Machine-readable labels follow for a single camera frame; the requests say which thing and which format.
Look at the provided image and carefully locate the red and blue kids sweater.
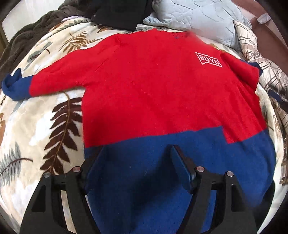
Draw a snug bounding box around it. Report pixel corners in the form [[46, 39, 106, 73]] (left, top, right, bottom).
[[2, 29, 276, 233]]

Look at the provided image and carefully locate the black clothing pile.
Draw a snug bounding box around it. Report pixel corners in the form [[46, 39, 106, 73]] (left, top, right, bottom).
[[85, 0, 153, 31]]

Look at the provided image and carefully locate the striped floral beige pillow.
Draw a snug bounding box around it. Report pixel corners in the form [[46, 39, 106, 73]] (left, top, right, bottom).
[[234, 20, 288, 111]]

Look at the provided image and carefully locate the dark brown fleece blanket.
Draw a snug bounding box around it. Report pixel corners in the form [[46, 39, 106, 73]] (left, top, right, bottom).
[[1, 1, 91, 79]]

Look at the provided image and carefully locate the pink upholstered headboard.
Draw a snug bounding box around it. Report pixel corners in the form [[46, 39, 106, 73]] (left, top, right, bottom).
[[234, 1, 287, 70]]

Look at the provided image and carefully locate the light grey quilted pillow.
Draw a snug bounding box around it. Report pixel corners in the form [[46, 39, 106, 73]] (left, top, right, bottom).
[[143, 0, 252, 51]]

